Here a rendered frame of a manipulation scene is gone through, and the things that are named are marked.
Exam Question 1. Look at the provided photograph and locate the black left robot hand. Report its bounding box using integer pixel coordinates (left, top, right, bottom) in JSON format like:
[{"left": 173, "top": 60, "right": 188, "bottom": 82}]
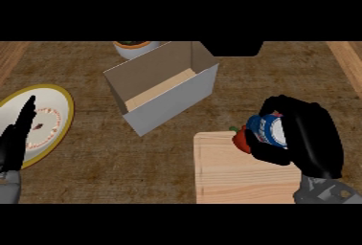
[{"left": 0, "top": 95, "right": 39, "bottom": 172}]

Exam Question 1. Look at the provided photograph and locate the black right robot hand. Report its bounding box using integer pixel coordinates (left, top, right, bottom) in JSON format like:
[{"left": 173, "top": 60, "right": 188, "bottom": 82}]
[{"left": 244, "top": 94, "right": 346, "bottom": 180}]

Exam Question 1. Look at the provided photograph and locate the blue and white can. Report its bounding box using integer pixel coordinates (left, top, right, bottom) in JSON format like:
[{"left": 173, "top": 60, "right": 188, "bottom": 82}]
[{"left": 247, "top": 112, "right": 290, "bottom": 150}]

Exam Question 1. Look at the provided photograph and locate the pale wooden cutting board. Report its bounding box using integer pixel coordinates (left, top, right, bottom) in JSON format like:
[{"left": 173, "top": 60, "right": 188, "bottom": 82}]
[{"left": 192, "top": 130, "right": 304, "bottom": 205}]

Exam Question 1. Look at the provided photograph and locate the grey cardboard box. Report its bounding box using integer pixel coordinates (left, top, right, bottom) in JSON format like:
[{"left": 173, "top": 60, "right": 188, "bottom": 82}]
[{"left": 102, "top": 41, "right": 220, "bottom": 138}]

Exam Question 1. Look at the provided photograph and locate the white plate with yellow rim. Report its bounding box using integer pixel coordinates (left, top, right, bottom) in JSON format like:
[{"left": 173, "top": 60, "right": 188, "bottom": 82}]
[{"left": 0, "top": 83, "right": 77, "bottom": 170}]

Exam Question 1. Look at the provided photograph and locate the red bell pepper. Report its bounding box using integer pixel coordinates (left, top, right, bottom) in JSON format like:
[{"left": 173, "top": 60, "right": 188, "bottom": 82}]
[{"left": 229, "top": 124, "right": 253, "bottom": 155}]

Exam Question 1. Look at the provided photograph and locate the black appliance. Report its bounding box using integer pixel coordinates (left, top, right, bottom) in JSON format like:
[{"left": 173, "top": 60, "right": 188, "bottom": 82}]
[{"left": 200, "top": 41, "right": 265, "bottom": 57}]

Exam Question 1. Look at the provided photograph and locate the white pot with plant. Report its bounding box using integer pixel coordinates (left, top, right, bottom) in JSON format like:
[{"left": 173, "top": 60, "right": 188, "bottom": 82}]
[{"left": 112, "top": 41, "right": 161, "bottom": 61}]

